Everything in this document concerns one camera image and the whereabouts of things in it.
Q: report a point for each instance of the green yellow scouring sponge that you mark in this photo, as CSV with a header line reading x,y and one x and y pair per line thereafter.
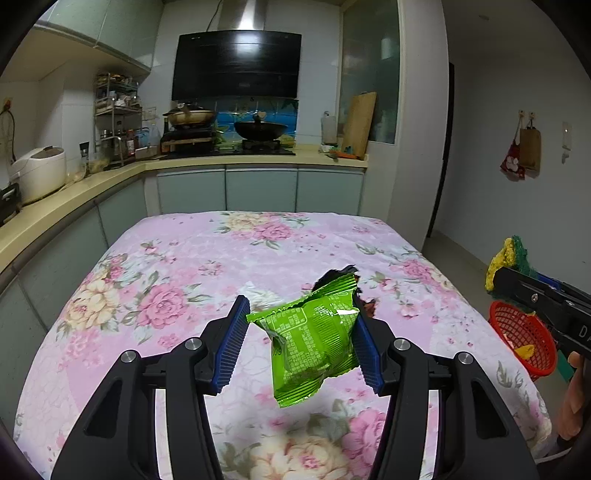
x,y
505,258

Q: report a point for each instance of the metal spice rack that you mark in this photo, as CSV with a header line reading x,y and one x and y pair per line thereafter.
x,y
115,120

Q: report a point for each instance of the frosted glass cabinet door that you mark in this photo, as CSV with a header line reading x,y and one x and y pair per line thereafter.
x,y
369,55

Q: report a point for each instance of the grey kitchen base cabinets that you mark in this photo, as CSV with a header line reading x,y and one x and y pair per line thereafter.
x,y
258,189

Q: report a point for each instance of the white rice cooker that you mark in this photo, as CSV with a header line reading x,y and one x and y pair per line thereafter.
x,y
39,173

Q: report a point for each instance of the wooden cutting board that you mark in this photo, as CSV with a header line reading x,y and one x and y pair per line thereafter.
x,y
359,122

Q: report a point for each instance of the beige pan with lid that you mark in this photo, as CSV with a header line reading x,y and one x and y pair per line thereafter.
x,y
189,116

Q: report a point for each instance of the green snack packet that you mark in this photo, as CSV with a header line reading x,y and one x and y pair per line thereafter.
x,y
309,337

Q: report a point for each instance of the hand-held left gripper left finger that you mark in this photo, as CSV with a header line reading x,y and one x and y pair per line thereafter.
x,y
228,350

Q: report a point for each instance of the small orange green utensils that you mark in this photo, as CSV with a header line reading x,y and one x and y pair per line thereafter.
x,y
341,152

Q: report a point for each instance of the black gas stove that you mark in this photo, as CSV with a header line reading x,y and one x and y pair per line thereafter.
x,y
268,146

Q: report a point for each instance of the black crumpled wrapper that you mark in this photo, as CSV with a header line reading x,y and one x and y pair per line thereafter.
x,y
330,276

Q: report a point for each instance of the person's right hand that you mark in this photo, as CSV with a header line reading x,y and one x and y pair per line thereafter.
x,y
575,397

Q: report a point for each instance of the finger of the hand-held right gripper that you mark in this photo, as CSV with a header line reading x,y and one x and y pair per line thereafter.
x,y
521,290
572,300

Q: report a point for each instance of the black range hood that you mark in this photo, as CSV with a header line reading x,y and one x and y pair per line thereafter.
x,y
235,64

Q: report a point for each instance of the beige kitchen countertop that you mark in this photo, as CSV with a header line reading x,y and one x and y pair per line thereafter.
x,y
207,160

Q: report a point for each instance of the pink floral blanket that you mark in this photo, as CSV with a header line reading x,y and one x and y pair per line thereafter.
x,y
184,258

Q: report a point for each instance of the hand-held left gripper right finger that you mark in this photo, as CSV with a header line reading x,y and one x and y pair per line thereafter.
x,y
371,355

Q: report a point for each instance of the black capped bottle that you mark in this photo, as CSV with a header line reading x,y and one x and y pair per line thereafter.
x,y
84,159

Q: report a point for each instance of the red plastic basket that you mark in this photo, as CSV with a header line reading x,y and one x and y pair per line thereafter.
x,y
508,318

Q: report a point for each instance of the red hanging bag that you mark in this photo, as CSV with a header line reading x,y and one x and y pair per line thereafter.
x,y
511,164

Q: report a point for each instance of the black induction cooker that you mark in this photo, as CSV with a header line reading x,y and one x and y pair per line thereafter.
x,y
187,141

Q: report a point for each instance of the black wok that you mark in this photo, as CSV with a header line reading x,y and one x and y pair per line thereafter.
x,y
261,130

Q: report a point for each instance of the white crumpled tissue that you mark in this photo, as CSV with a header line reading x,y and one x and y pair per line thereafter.
x,y
258,295

